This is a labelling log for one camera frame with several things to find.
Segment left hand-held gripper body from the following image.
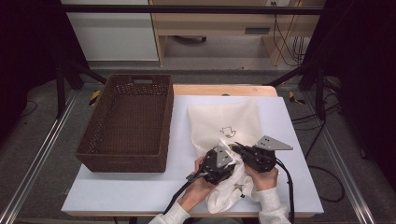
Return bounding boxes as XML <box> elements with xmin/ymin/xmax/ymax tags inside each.
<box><xmin>199</xmin><ymin>145</ymin><xmax>236</xmax><ymax>186</ymax></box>

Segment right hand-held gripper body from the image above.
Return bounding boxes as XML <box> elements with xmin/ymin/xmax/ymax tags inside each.
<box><xmin>242</xmin><ymin>134</ymin><xmax>294</xmax><ymax>174</ymax></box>

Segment white garment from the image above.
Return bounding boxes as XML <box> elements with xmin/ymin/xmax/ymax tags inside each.
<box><xmin>205</xmin><ymin>138</ymin><xmax>260</xmax><ymax>215</ymax></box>

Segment cream drawstring cloth bag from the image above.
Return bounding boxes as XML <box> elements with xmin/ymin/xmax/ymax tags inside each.
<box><xmin>187</xmin><ymin>101</ymin><xmax>263</xmax><ymax>162</ymax></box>

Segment brown woven basket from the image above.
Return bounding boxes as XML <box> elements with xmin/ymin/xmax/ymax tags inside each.
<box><xmin>75</xmin><ymin>73</ymin><xmax>175</xmax><ymax>174</ymax></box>

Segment person's right hand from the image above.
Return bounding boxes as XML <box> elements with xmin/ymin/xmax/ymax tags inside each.
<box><xmin>244</xmin><ymin>166</ymin><xmax>279</xmax><ymax>191</ymax></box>

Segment person's left hand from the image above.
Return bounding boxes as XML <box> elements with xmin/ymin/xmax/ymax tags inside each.
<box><xmin>177</xmin><ymin>156</ymin><xmax>217</xmax><ymax>213</ymax></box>

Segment yellow black tape strip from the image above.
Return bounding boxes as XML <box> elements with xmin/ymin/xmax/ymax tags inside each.
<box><xmin>88</xmin><ymin>90</ymin><xmax>102</xmax><ymax>106</ymax></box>
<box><xmin>288</xmin><ymin>91</ymin><xmax>306</xmax><ymax>105</ymax></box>

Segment black metal stand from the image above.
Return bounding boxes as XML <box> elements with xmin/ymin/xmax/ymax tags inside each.
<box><xmin>264</xmin><ymin>62</ymin><xmax>342</xmax><ymax>120</ymax></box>
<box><xmin>55</xmin><ymin>59</ymin><xmax>108</xmax><ymax>119</ymax></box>

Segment pale board on table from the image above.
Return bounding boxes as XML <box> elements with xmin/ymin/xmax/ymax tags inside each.
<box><xmin>61</xmin><ymin>94</ymin><xmax>325</xmax><ymax>216</ymax></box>

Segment light wooden desk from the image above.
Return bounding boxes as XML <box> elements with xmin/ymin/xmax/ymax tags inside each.
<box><xmin>148</xmin><ymin>0</ymin><xmax>326</xmax><ymax>67</ymax></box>

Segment black curtain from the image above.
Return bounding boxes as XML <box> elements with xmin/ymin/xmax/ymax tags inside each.
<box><xmin>306</xmin><ymin>0</ymin><xmax>396</xmax><ymax>181</ymax></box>
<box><xmin>0</xmin><ymin>0</ymin><xmax>90</xmax><ymax>141</ymax></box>

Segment black horizontal bar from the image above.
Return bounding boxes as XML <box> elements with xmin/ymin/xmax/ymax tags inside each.
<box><xmin>62</xmin><ymin>4</ymin><xmax>325</xmax><ymax>16</ymax></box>

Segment white cabinet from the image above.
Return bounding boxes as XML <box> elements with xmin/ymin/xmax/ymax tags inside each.
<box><xmin>61</xmin><ymin>0</ymin><xmax>160</xmax><ymax>63</ymax></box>

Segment left hand-held gripper cable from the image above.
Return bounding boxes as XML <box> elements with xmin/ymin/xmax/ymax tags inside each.
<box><xmin>163</xmin><ymin>172</ymin><xmax>206</xmax><ymax>216</ymax></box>

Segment hand-held gripper cable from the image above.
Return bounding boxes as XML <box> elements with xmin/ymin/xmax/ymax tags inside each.
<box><xmin>275</xmin><ymin>158</ymin><xmax>346</xmax><ymax>224</ymax></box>
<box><xmin>163</xmin><ymin>172</ymin><xmax>206</xmax><ymax>216</ymax></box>

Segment right hand-held gripper cable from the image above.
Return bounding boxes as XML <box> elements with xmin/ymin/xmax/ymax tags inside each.
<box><xmin>275</xmin><ymin>158</ymin><xmax>346</xmax><ymax>224</ymax></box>

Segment black floor cables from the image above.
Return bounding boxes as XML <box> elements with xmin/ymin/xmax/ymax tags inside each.
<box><xmin>290</xmin><ymin>102</ymin><xmax>342</xmax><ymax>160</ymax></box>

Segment aluminium floor rail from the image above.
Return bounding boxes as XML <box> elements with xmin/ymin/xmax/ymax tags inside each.
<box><xmin>303</xmin><ymin>91</ymin><xmax>376</xmax><ymax>224</ymax></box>
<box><xmin>0</xmin><ymin>90</ymin><xmax>80</xmax><ymax>224</ymax></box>

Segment hanging black cables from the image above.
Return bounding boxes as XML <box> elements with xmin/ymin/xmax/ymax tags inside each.
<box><xmin>270</xmin><ymin>1</ymin><xmax>309</xmax><ymax>68</ymax></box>

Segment thin black floor cable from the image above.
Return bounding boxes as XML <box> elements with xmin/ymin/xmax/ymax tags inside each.
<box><xmin>20</xmin><ymin>100</ymin><xmax>39</xmax><ymax>119</ymax></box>

